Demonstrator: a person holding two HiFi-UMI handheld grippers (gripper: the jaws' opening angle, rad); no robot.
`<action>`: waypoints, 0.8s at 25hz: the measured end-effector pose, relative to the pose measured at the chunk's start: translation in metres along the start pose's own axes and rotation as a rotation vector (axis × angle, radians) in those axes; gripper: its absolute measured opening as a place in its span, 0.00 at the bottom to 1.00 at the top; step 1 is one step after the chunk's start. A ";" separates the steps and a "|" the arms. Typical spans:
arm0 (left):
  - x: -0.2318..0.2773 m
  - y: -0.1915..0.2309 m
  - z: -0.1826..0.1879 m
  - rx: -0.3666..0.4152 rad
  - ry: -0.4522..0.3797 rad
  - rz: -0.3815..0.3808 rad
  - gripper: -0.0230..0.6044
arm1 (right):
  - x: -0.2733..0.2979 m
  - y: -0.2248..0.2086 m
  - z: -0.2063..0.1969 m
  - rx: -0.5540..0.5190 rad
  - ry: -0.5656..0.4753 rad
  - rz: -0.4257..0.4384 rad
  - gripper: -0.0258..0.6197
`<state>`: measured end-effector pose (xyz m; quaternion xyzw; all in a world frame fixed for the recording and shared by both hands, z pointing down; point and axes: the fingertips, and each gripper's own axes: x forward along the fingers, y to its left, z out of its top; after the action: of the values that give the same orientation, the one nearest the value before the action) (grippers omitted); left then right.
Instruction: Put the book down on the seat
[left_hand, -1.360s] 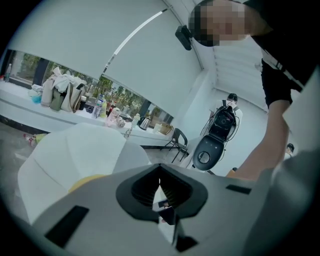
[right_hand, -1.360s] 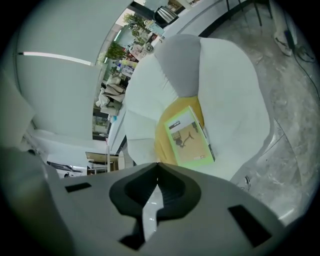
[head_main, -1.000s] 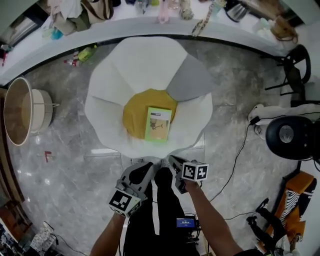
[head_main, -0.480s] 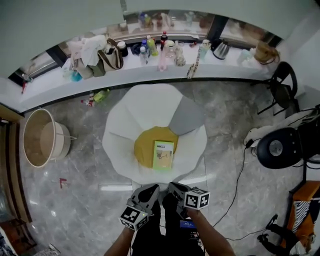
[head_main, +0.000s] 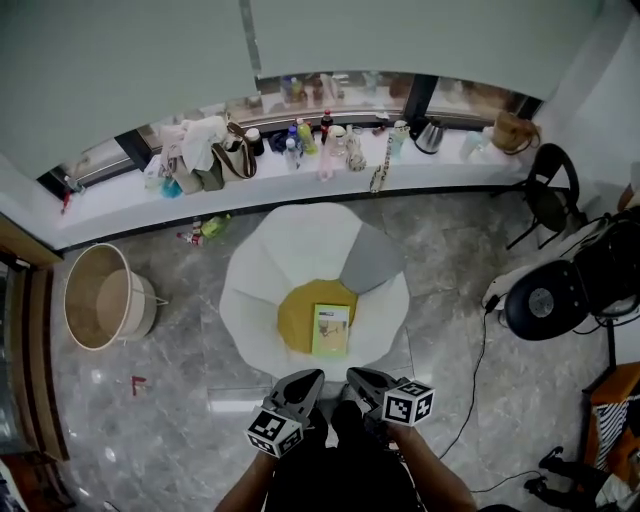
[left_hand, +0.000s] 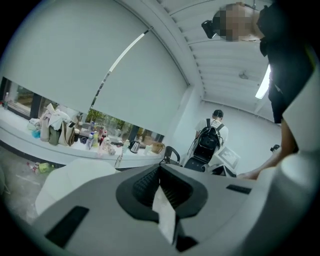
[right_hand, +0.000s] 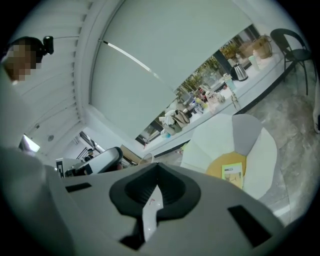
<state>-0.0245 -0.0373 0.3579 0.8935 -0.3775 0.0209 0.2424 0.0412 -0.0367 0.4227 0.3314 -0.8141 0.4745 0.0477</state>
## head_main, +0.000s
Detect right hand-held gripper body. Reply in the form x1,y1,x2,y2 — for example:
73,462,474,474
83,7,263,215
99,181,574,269
346,367,436,437

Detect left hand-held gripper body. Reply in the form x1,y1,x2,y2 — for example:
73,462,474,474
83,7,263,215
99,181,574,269
244,368,326,459

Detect green book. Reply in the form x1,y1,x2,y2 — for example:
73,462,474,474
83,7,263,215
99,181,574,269
310,302,352,358

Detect white petal-shaped seat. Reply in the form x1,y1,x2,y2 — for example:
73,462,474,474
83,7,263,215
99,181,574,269
218,202,411,385

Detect person's left forearm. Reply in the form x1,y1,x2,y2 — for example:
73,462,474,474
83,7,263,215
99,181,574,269
213,447,282,512

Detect person's right forearm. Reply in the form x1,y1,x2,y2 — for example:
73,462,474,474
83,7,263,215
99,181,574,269
392,423,479,512

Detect person's black trousers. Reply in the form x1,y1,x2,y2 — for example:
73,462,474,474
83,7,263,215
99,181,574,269
267,398,421,512

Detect black swivel stool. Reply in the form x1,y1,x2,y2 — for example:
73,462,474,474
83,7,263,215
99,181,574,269
502,207,640,343

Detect black device on floor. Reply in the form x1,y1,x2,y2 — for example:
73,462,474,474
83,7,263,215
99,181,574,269
522,446,614,507

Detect green drink bottle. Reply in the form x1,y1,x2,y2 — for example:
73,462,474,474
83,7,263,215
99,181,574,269
199,213,233,241

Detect striped cloth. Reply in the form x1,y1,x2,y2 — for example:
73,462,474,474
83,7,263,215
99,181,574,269
593,401,632,467

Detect orange cabinet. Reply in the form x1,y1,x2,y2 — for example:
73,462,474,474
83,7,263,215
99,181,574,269
581,361,640,475

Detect round wooden basket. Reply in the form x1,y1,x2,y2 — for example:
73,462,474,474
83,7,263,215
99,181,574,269
63,242,170,351

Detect pink tall bottle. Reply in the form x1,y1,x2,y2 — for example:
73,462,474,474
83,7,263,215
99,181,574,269
317,125,347,183

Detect patterned fabric pouch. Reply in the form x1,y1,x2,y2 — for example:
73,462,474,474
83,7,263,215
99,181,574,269
344,125,368,173

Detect blue cap water bottle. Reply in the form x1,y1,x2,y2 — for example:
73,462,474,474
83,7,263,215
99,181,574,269
283,125,305,172

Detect beige tote bag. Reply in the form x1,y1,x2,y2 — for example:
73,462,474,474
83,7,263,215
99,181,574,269
211,121,259,184

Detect pale green tumbler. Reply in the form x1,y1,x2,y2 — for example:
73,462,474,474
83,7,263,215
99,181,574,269
388,119,412,161

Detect yellow-green bottle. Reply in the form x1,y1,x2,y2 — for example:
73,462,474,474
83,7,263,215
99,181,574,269
295,117,320,157

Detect dark brown jar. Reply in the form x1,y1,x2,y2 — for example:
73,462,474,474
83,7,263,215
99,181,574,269
243,127,266,158

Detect black metal chair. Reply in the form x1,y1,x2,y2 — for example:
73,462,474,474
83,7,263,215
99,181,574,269
492,142,589,251

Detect steel kettle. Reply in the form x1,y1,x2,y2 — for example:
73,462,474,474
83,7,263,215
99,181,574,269
408,117,447,156

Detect white cup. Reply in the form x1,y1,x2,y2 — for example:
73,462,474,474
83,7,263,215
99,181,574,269
458,129,490,163

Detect wooden cabinet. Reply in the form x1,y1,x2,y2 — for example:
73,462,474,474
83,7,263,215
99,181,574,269
0,213,70,464

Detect white crumpled cloth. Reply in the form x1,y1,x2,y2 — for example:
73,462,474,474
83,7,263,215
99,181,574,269
178,115,230,172

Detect woven wicker bag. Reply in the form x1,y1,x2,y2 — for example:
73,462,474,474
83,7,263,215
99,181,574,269
491,110,543,157

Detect black cable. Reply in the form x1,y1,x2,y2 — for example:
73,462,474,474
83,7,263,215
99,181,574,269
438,293,546,494

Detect beaded strap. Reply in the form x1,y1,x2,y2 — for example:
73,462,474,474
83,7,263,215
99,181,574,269
368,135,396,195

